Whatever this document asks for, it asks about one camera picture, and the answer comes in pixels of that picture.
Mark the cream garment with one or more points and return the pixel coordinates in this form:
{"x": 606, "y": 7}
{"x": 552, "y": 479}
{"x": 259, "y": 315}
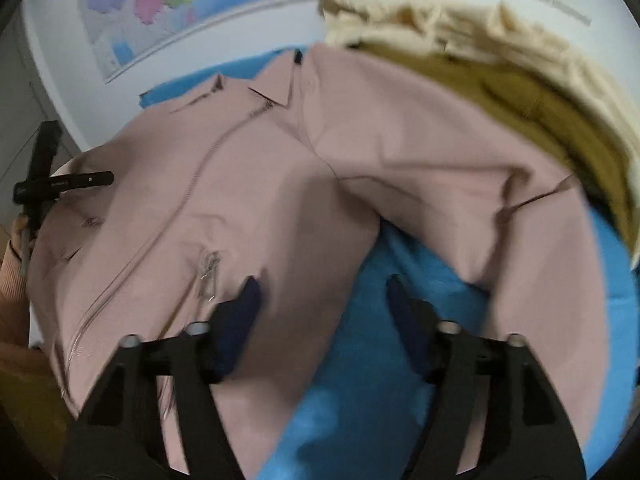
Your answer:
{"x": 492, "y": 34}

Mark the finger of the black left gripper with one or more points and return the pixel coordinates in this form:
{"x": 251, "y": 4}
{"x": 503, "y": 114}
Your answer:
{"x": 82, "y": 182}
{"x": 46, "y": 147}

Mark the pink zip jacket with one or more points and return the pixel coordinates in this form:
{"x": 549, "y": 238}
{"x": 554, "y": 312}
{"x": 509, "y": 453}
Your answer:
{"x": 287, "y": 177}

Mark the blue floral bed sheet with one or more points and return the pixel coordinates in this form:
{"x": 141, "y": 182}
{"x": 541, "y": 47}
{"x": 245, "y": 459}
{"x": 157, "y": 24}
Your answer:
{"x": 363, "y": 410}

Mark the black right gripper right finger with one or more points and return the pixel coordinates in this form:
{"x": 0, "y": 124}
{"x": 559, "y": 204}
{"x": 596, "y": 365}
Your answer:
{"x": 494, "y": 413}

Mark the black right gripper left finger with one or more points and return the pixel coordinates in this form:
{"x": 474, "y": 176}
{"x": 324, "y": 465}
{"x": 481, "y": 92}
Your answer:
{"x": 151, "y": 413}

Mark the mustard brown garment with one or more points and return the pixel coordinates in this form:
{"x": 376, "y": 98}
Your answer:
{"x": 525, "y": 110}

